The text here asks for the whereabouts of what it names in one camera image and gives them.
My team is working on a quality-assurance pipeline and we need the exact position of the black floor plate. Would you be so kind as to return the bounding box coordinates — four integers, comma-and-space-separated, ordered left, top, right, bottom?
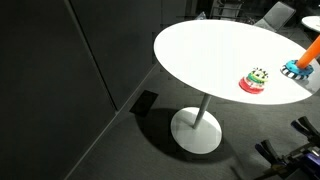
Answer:
129, 89, 160, 118

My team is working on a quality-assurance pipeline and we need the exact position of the blue striped rod base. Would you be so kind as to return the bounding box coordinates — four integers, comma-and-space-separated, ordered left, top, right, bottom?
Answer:
279, 59, 315, 81

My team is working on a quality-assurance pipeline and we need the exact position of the red toy ring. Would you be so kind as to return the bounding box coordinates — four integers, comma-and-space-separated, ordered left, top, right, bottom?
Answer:
238, 76, 266, 95

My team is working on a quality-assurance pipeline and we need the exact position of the black white yellow toy ring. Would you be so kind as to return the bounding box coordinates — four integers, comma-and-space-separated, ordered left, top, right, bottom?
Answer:
251, 67, 270, 81

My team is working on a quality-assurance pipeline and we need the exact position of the green toy ring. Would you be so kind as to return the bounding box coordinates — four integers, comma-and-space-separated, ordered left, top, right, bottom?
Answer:
246, 72, 268, 85

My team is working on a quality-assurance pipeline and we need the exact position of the white table pedestal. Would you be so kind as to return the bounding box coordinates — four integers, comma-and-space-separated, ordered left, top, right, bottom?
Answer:
170, 93, 223, 155

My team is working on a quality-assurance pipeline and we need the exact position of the purple clamp bar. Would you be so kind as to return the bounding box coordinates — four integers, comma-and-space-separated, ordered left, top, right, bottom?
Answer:
301, 148, 320, 175

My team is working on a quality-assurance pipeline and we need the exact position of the orange toy rod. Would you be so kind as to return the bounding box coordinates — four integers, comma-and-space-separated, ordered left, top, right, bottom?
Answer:
295, 34, 320, 69

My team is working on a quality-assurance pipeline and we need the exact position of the dark metal frame chair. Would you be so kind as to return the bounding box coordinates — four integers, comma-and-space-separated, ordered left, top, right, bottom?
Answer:
209, 0, 244, 20

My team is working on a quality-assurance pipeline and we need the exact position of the black spring clamp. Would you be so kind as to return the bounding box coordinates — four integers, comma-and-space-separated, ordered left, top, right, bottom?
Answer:
254, 139, 285, 166
290, 115, 320, 140

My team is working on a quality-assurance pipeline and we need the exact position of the grey chair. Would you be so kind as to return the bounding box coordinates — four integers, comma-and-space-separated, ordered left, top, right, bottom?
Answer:
253, 0, 297, 33

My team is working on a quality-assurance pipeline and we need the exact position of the small white round table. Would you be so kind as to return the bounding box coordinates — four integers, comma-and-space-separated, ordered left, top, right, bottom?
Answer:
301, 15, 320, 34

